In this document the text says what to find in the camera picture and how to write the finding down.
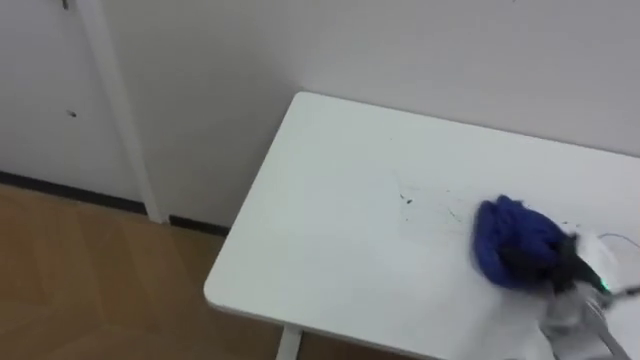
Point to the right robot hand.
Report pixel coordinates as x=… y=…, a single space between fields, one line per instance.
x=575 y=265

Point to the blue cloth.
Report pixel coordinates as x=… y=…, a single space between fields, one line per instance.
x=515 y=230

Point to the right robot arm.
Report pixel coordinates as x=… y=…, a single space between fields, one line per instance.
x=580 y=320

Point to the white desk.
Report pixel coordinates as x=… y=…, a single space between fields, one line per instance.
x=350 y=240

